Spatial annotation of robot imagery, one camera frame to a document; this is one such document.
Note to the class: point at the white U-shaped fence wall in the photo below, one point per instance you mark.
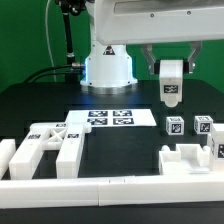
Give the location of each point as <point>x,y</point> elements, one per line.
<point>173,185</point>

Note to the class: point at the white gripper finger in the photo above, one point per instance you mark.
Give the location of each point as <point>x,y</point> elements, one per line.
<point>189,63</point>
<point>153,63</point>

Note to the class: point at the white tagged cube left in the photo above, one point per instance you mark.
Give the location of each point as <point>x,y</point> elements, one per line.
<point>175,125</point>

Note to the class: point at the white chair seat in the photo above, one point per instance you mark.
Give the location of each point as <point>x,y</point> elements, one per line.
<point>186,159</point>

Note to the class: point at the white tagged cube right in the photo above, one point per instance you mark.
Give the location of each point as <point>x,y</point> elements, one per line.
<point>202,124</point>

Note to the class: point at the white chair back frame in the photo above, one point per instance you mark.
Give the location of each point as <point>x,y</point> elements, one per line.
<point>65,138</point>

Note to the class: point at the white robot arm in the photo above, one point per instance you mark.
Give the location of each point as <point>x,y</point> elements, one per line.
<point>108,66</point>

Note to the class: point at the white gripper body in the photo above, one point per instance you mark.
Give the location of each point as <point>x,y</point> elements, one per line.
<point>158,21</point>

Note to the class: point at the white tagged cube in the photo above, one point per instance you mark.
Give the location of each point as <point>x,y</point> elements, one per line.
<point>202,124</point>
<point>175,125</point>

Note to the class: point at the white tagged base sheet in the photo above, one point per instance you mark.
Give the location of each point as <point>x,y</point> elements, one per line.
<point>113,118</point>

